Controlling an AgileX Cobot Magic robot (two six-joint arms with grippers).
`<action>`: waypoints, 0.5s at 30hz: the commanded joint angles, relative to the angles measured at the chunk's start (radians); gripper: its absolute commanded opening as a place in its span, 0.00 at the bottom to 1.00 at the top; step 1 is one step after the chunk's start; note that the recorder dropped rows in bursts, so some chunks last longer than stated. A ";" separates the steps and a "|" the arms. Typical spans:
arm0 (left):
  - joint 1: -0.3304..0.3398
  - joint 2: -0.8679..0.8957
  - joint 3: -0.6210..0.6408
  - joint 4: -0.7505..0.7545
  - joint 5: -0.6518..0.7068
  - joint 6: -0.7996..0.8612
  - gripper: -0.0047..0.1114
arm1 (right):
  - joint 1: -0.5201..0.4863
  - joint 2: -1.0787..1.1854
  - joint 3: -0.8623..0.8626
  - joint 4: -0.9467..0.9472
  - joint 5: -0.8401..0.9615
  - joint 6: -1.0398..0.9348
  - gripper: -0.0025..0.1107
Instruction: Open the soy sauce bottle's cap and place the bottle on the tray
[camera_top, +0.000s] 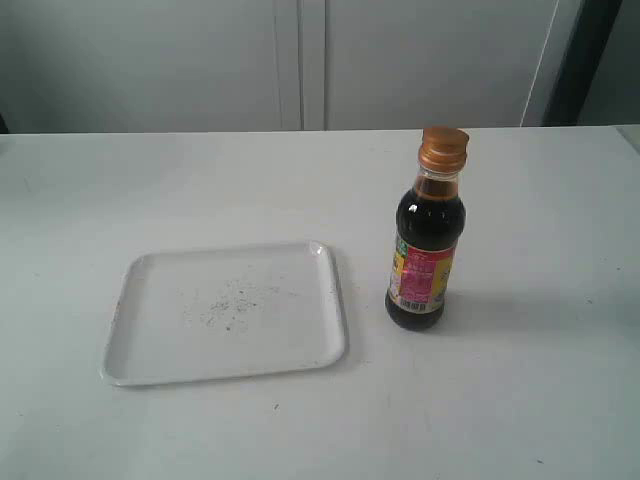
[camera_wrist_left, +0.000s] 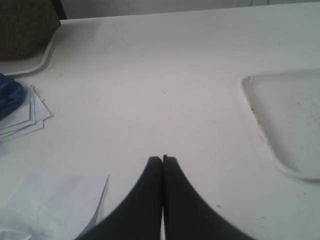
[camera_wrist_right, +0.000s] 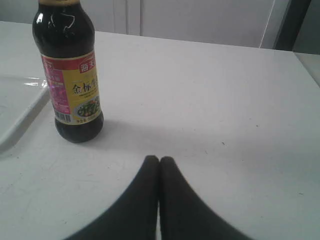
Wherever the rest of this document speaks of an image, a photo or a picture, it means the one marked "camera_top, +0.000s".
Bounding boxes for dark soy sauce bottle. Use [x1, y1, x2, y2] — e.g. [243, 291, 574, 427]
[385, 127, 469, 331]

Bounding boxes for white rectangular plastic tray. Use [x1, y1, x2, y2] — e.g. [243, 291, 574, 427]
[101, 241, 347, 387]

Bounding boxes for white cabinet doors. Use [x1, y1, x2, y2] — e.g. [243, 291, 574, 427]
[1, 1, 581, 133]

